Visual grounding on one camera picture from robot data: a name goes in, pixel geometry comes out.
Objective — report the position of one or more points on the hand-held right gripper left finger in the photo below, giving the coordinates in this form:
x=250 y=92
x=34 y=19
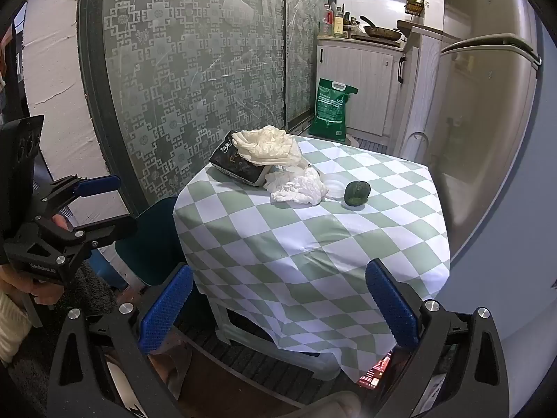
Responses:
x=167 y=309

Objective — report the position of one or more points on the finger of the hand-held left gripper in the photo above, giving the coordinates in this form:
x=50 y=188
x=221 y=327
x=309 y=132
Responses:
x=108 y=228
x=98 y=185

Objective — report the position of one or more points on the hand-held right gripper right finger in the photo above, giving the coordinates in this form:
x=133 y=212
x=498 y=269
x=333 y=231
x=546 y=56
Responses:
x=391 y=305

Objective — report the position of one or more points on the person's left forearm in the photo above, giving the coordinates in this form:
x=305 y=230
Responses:
x=11 y=331

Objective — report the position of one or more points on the person's left hand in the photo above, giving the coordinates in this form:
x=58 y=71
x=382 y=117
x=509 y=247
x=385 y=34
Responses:
x=26 y=285

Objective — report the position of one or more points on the dark blue chair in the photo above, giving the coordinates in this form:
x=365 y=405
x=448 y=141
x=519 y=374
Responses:
x=150 y=235

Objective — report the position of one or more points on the grey fleece clothing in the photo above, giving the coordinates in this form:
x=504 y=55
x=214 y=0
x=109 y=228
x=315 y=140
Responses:
x=82 y=287

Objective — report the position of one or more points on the red snack wrapper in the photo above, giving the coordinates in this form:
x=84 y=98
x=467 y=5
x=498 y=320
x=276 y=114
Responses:
x=374 y=372

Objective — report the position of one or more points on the dark green pepper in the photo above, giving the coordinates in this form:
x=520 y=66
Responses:
x=357 y=193

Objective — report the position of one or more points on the plastic table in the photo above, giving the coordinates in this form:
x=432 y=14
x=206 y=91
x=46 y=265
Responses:
x=283 y=348

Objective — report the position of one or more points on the clear plastic lid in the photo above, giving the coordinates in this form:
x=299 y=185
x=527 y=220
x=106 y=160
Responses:
x=336 y=185

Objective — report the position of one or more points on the frosted patterned sliding door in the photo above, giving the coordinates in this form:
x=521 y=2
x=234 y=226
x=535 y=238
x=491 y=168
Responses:
x=174 y=74

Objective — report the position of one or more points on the black snack bag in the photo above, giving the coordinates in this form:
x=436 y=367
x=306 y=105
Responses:
x=235 y=165

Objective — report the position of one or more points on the white crumpled plastic bag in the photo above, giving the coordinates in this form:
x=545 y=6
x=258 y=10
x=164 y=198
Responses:
x=296 y=187

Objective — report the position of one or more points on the cream plastic bag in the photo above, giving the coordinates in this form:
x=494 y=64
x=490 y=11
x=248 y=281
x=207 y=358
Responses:
x=270 y=146

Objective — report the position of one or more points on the green rice bag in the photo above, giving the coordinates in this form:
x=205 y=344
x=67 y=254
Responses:
x=330 y=113

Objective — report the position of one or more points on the beige refrigerator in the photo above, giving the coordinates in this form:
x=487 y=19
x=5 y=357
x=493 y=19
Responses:
x=478 y=117

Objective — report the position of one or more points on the white kitchen cabinet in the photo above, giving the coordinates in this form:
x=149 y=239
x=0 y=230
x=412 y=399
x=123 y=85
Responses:
x=357 y=82
x=417 y=87

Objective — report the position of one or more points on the frying pan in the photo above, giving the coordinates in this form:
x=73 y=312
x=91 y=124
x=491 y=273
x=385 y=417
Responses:
x=383 y=31

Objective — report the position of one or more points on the group of condiment bottles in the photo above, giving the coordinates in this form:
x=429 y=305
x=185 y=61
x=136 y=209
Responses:
x=337 y=21

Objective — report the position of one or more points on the wall spice rack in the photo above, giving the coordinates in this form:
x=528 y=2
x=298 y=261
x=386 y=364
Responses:
x=415 y=3

